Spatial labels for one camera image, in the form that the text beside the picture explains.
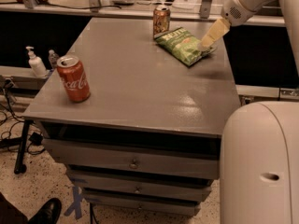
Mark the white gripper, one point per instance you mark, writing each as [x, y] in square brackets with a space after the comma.
[235, 12]

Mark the green jalapeno chip bag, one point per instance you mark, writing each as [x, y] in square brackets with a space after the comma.
[183, 45]

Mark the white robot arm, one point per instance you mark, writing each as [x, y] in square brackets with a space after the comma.
[259, 163]

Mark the orange patterned soda can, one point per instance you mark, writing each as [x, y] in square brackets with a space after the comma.
[161, 20]

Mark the red Coca-Cola can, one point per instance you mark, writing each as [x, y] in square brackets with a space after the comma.
[73, 77]

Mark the top grey drawer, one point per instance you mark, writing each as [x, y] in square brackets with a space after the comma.
[118, 158]

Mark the grey drawer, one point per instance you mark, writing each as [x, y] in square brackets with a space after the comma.
[186, 209]
[118, 158]
[155, 187]

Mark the clear plastic water bottle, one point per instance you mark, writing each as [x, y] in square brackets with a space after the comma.
[53, 58]

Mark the white pump soap bottle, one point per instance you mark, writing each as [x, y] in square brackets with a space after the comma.
[36, 63]

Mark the middle grey drawer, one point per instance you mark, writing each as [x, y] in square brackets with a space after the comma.
[155, 187]

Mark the bottom grey drawer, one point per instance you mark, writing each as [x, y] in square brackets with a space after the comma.
[186, 209]

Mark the black table leg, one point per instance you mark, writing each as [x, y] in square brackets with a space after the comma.
[20, 167]

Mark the black leather shoe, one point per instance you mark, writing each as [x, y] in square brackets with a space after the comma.
[48, 214]

